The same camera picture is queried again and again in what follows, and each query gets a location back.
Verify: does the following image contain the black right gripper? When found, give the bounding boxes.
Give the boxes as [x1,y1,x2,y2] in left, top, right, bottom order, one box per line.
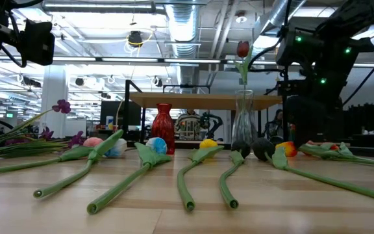
[285,75,344,148]

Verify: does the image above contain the orange artificial tulip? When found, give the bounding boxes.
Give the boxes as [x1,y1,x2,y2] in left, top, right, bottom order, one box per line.
[305,140,374,163]

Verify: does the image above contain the yellow-orange artificial tulip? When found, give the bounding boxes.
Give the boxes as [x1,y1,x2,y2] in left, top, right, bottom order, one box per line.
[276,140,374,168]

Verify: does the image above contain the purple artificial flower bunch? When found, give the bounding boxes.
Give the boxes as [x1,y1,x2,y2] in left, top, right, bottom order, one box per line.
[0,99,87,160]

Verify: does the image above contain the red artificial tulip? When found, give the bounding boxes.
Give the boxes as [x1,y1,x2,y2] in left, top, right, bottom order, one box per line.
[234,40,254,144]

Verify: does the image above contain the pink artificial tulip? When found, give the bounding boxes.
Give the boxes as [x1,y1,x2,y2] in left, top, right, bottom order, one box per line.
[0,136,105,178]

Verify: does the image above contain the yellow artificial tulip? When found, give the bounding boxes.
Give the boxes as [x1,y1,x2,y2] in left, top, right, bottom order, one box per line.
[177,138,225,213]

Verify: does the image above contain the white artificial tulip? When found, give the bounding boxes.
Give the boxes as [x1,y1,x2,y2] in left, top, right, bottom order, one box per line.
[32,129,129,200]

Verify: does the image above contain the white and blue tulip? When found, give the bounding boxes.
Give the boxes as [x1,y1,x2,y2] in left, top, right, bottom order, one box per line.
[86,136,173,215]

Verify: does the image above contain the wooden shelf with black legs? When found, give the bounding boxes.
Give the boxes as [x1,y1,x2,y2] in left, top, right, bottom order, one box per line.
[121,79,288,156]

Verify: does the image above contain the person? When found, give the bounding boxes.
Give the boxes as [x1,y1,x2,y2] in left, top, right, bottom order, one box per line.
[175,110,204,140]
[264,109,285,140]

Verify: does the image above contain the black background cabinet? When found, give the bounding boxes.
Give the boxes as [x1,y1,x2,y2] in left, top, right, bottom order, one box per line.
[344,103,374,149]

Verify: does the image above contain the white square column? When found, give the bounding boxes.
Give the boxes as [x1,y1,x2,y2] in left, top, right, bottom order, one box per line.
[40,64,69,139]

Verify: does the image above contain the clear glass vase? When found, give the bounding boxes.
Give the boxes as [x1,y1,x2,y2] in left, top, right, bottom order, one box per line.
[231,90,259,153]

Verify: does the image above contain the black ceiling device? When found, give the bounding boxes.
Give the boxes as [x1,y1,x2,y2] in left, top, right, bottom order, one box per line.
[127,31,144,48]

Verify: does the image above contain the black computer monitor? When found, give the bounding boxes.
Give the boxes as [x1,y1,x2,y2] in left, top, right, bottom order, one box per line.
[99,100,142,127]

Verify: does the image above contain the red glass vase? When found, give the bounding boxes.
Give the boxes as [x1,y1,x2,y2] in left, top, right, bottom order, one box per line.
[151,103,176,155]

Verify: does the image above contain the black metal table frame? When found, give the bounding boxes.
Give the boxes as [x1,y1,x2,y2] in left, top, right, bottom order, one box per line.
[125,139,374,160]

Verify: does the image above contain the silver ventilation duct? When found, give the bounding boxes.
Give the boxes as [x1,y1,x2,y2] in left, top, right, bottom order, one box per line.
[253,0,288,36]
[164,0,201,59]

